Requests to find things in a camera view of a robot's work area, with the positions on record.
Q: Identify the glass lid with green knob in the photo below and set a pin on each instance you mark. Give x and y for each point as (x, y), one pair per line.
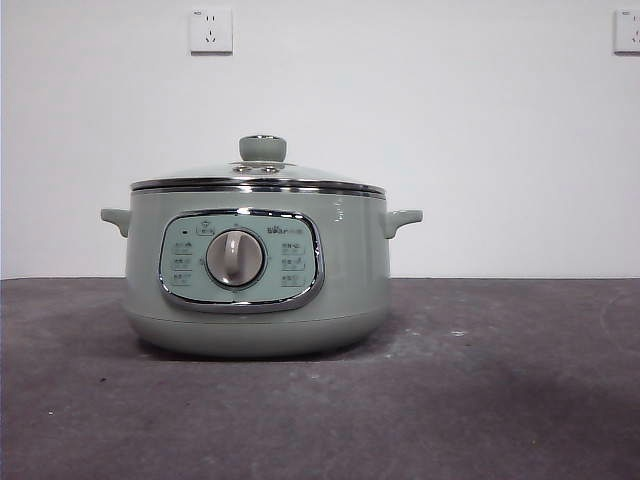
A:
(263, 148)

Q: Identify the sage green electric pot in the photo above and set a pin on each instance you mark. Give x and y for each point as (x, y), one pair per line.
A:
(350, 280)

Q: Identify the white wall socket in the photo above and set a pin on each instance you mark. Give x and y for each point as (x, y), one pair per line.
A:
(211, 30)
(628, 31)

